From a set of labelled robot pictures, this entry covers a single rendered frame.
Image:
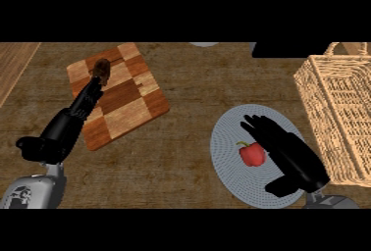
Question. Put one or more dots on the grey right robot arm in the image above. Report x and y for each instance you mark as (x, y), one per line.
(329, 200)

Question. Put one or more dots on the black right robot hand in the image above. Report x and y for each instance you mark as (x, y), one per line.
(290, 153)

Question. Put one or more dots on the checkered wooden cutting board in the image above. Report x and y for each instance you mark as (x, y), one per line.
(119, 94)

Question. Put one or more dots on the round grey placemat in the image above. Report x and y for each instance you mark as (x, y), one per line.
(237, 170)

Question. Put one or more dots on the light wooden panel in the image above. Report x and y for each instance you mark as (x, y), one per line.
(14, 67)

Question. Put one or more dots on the pale grey round object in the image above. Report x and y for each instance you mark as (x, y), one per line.
(205, 44)

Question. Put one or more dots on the red bell pepper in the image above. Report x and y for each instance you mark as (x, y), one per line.
(253, 154)

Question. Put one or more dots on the tan wicker basket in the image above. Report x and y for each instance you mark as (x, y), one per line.
(338, 114)

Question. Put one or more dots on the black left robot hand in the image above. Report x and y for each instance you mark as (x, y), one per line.
(60, 130)

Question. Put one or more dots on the black appliance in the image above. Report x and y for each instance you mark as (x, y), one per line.
(290, 49)

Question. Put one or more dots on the brown potato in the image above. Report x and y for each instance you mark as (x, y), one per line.
(103, 68)

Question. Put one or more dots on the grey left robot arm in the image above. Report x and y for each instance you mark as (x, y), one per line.
(36, 189)

